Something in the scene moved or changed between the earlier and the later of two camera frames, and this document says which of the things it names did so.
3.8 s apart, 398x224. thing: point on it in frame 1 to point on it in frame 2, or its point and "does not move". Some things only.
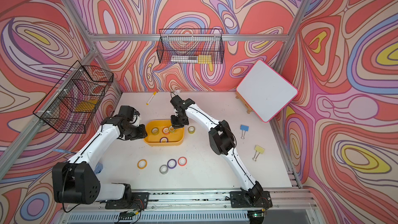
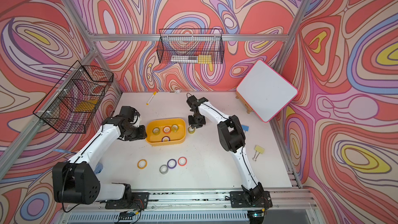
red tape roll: x=166 y=130 does not move
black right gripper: x=175 y=124 to x=193 y=124
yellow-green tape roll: x=155 y=131 does not move
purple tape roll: x=171 y=163 does not move
